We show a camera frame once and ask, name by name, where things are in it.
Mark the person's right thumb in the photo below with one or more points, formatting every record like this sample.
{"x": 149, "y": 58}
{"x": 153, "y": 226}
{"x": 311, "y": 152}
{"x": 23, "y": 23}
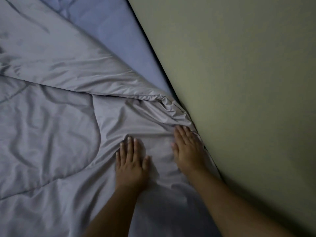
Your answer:
{"x": 175, "y": 150}

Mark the blue bed sheet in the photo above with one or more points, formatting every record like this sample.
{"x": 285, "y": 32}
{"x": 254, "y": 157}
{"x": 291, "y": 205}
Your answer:
{"x": 118, "y": 34}

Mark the person's right little finger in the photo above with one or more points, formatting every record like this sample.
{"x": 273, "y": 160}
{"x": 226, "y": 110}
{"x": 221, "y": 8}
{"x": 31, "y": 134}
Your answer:
{"x": 199, "y": 141}

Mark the person's left hand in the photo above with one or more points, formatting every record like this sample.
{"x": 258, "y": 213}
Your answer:
{"x": 130, "y": 170}

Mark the person's right hand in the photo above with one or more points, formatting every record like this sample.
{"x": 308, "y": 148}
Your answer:
{"x": 190, "y": 155}

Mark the person's right forearm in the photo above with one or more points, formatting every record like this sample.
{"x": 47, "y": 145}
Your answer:
{"x": 229, "y": 207}

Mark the person's left forearm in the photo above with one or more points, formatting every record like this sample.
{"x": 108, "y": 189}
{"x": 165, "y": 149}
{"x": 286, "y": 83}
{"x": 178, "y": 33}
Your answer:
{"x": 116, "y": 212}

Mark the person's left thumb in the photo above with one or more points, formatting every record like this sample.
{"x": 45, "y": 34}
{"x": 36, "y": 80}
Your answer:
{"x": 146, "y": 163}

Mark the person's right middle finger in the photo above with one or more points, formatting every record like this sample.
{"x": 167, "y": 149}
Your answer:
{"x": 186, "y": 134}

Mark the person's left little finger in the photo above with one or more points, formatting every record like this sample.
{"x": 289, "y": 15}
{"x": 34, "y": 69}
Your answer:
{"x": 118, "y": 157}

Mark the person's left middle finger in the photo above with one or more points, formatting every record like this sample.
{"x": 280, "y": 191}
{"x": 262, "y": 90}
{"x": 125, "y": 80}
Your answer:
{"x": 129, "y": 147}

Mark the grey duvet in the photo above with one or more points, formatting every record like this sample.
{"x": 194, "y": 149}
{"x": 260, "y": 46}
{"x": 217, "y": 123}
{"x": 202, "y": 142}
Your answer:
{"x": 61, "y": 125}

